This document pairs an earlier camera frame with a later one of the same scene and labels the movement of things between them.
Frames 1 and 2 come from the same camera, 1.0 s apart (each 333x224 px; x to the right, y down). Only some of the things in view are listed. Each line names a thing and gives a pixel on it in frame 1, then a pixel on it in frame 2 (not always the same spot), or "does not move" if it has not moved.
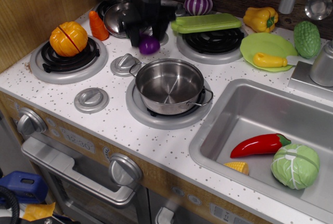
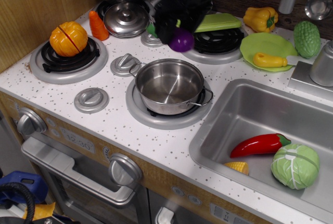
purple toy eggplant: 148,44 -> 181,40
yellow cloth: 36,211 does not move
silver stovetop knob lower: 91,100 does not move
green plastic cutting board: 205,23 does not move
